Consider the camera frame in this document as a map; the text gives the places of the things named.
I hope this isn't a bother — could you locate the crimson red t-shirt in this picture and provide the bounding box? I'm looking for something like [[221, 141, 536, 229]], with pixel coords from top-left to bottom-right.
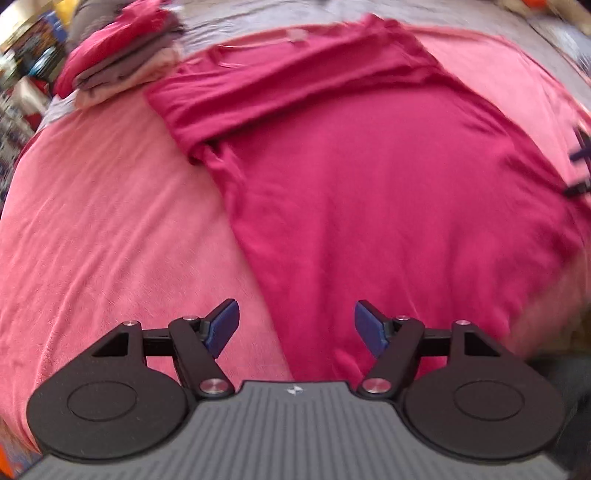
[[146, 15, 590, 382]]

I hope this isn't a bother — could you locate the white bed sheet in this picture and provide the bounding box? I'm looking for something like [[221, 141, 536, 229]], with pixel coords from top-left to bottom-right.
[[36, 0, 591, 135]]

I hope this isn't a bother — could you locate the pink blanket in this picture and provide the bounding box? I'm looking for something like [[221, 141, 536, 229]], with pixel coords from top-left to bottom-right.
[[1, 24, 590, 453]]

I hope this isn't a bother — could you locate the folded light pink garment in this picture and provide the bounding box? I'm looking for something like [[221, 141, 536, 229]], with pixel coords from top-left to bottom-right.
[[74, 42, 182, 110]]

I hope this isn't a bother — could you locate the folded grey garment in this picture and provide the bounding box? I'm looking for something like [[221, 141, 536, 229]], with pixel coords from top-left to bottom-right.
[[73, 26, 184, 90]]

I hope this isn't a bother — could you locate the folded red garment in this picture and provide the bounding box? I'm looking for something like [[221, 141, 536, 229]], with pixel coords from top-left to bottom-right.
[[54, 1, 180, 98]]

